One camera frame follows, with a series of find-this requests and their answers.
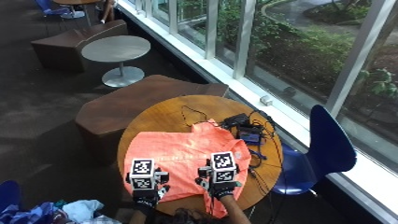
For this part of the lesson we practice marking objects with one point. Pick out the person's left hand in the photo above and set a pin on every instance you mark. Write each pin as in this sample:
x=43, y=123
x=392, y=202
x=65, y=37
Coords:
x=146, y=196

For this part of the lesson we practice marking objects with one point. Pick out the person's right hand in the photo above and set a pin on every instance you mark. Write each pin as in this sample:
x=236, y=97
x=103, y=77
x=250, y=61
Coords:
x=224, y=191

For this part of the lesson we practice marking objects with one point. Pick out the white marker cube, left glove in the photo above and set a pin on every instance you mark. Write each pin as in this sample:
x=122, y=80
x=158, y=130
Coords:
x=142, y=173

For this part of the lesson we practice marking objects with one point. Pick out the white marker cube, glove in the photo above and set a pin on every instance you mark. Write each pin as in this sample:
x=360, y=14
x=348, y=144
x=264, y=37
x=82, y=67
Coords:
x=142, y=173
x=224, y=166

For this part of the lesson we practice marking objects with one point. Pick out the white marker cube, right glove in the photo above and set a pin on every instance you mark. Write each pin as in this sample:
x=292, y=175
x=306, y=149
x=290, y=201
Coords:
x=224, y=166

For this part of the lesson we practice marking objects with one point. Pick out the orange shirt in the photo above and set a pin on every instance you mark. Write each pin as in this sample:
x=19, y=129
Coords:
x=183, y=152

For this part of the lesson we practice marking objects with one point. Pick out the blue device box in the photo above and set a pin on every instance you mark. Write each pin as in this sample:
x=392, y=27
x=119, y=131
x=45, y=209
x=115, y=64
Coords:
x=250, y=136

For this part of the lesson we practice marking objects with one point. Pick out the pile of clothes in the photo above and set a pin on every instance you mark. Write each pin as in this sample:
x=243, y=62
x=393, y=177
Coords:
x=62, y=213

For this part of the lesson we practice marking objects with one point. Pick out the black device box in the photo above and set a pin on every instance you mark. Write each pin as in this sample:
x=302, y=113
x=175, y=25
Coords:
x=236, y=119

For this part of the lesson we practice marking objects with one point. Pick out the round wooden table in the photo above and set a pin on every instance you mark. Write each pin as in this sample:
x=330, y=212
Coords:
x=166, y=115

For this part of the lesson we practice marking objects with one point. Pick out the blue plastic chair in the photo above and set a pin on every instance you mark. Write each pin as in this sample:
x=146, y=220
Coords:
x=328, y=149

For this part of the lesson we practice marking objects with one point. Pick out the large brown bench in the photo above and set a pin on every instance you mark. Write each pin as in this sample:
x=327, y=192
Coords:
x=125, y=105

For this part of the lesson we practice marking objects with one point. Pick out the small white sill block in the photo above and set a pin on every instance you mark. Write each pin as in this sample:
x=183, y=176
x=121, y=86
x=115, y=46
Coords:
x=267, y=100

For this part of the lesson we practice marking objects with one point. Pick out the dark sill block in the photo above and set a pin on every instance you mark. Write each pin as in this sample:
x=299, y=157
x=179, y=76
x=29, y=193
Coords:
x=290, y=91

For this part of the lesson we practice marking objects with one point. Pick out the small brown bench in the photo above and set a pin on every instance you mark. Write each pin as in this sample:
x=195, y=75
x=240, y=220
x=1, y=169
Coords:
x=71, y=43

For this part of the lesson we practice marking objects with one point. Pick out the blue chair with metal base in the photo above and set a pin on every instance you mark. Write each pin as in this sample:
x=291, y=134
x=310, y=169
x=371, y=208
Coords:
x=53, y=9

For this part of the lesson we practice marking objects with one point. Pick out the round brown table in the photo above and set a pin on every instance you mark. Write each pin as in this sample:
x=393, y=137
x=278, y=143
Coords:
x=77, y=1

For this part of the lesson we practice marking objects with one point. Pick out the left glove palm camera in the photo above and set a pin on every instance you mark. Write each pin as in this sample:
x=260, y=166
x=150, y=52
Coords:
x=162, y=176

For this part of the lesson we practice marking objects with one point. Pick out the glove palm camera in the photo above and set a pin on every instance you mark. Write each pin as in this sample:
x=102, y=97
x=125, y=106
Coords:
x=204, y=172
x=162, y=176

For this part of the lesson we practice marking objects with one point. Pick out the right glove palm camera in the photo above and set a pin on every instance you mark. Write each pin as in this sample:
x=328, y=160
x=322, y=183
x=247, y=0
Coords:
x=204, y=172

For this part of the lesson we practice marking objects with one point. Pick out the white window frame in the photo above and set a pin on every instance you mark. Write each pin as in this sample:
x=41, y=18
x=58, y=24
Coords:
x=250, y=90

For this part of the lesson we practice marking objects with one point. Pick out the round grey pedestal table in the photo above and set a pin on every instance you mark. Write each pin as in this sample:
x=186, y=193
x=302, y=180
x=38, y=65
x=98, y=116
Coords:
x=117, y=48

